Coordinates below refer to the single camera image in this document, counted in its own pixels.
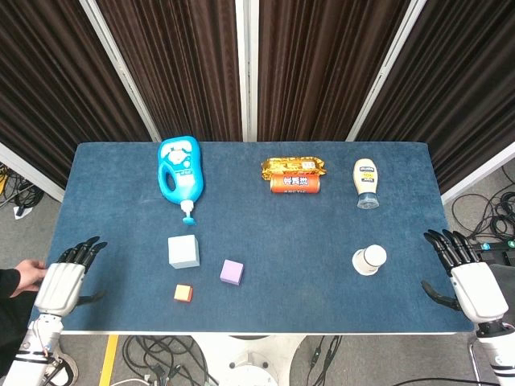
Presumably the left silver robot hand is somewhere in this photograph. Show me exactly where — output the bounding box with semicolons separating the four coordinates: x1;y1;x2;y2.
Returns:
34;236;109;318

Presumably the bare person hand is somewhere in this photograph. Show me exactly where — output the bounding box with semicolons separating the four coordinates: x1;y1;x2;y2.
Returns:
10;259;48;298

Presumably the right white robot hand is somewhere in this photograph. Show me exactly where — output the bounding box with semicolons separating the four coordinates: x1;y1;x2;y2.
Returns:
421;228;509;322

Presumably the purple cube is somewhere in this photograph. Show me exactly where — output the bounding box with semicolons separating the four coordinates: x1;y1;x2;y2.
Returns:
219;259;245;286

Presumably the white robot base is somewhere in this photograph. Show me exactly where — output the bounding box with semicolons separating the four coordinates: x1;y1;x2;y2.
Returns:
188;334;305;386

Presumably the black power strip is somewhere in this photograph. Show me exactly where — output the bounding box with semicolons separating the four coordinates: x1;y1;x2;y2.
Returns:
478;239;515;266

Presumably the person in black clothes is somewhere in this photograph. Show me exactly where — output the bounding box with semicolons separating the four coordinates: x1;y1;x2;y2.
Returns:
0;268;41;363

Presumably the white paper cup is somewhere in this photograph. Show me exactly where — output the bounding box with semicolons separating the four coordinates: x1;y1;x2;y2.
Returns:
352;244;388;277

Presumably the light blue large cube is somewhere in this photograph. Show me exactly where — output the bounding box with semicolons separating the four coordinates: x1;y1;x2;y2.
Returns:
167;234;201;269

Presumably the mayonnaise squeeze bottle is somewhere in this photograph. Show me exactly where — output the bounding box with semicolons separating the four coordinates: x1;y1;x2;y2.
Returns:
352;158;381;210

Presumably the blue detergent pump bottle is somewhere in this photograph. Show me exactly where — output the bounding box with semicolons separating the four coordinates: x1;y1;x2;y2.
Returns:
157;136;205;225

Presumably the dark brown pleated partition panel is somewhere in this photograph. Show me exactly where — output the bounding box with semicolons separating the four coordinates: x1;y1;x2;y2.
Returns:
0;0;154;190
96;0;245;142
257;0;411;142
356;0;515;194

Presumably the blue table mat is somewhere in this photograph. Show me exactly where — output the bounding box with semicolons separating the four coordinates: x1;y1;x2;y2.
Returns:
30;141;476;335

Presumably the orange soda can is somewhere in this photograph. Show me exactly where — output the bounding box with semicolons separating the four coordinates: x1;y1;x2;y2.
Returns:
269;173;322;195

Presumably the golden snack packet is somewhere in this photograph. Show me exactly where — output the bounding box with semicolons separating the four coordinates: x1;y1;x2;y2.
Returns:
260;156;328;182

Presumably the black floor cable bundle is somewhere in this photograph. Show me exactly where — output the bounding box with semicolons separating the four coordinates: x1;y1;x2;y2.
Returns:
120;335;218;386
450;164;515;246
0;162;45;220

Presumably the white partition frame rail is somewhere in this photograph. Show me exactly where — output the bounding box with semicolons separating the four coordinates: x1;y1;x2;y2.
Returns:
440;142;515;205
0;142;65;203

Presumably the black cable with inline switch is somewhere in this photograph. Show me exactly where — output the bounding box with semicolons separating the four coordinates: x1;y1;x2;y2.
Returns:
308;335;343;380

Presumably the white partition frame post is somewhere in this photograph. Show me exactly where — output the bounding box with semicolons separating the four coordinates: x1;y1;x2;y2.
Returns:
346;0;428;142
235;0;259;142
79;0;163;143

